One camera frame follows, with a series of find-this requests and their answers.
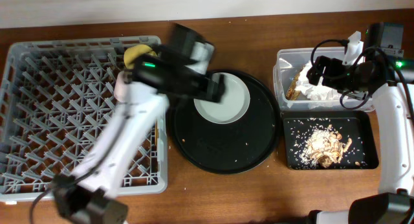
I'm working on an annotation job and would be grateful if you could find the grey round plate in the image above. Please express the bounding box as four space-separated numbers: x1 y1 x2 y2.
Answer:
194 73 250 124

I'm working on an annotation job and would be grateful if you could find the pink plastic cup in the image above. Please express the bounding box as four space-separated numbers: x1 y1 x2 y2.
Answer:
114 71 129 103

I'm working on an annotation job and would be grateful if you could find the yellow bowl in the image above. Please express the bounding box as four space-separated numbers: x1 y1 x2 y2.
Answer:
124 44 157 69

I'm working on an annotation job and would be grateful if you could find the brown snack wrapper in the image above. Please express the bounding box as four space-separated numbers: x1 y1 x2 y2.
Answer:
285 73 301 100

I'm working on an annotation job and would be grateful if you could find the food scraps and rice pile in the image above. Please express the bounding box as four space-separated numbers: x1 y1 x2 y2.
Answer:
284 117 365 170

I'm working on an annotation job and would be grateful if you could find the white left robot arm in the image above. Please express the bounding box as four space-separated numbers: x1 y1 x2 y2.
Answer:
52 54 225 223

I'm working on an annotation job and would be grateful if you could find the wooden chopstick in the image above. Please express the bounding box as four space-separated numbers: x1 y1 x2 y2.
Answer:
154 123 159 147

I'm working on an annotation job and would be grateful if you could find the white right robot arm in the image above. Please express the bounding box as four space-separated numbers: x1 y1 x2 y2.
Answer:
307 54 413 223

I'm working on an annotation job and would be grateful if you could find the white paper napkin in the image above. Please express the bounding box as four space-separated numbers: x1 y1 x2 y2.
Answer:
294 61 341 101

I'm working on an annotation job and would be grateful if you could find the clear plastic bin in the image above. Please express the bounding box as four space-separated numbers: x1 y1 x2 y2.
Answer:
273 47 375 112

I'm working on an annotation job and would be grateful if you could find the black round tray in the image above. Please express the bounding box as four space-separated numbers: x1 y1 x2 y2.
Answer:
167 70 283 174

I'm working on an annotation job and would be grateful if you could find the black rectangular tray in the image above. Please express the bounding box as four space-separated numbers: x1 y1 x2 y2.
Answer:
282 111 379 169

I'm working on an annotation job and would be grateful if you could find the grey dishwasher rack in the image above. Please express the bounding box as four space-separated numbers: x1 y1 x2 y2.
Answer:
1 36 160 203

